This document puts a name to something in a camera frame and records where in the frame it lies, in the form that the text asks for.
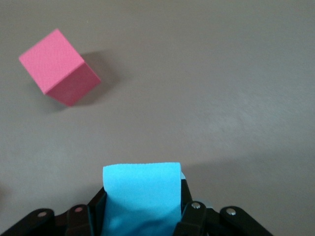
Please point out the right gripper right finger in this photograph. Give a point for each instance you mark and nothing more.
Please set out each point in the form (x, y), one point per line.
(197, 218)

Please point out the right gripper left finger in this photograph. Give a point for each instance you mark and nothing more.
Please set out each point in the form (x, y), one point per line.
(78, 221)

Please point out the blue foam cube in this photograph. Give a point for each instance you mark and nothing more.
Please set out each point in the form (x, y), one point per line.
(142, 196)

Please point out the red foam cube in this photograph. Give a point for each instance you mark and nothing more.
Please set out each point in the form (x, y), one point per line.
(59, 66)

